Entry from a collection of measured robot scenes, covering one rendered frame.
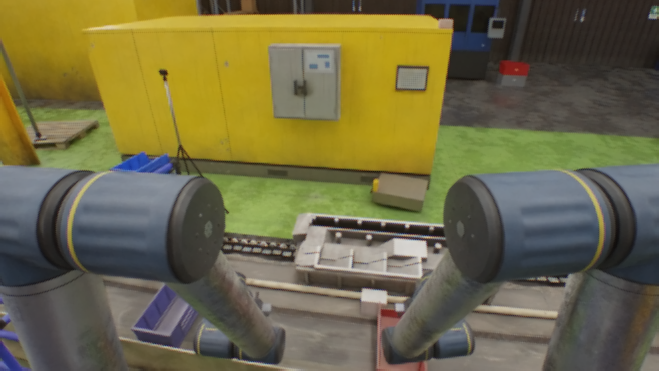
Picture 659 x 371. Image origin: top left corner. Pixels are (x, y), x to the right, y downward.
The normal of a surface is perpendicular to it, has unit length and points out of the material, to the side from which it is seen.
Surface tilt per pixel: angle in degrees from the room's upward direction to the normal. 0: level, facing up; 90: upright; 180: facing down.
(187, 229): 86
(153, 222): 48
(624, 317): 82
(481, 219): 85
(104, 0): 90
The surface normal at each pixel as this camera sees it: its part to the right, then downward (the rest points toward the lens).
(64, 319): 0.67, 0.24
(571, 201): 0.04, -0.48
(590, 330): -0.83, 0.19
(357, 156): -0.15, 0.47
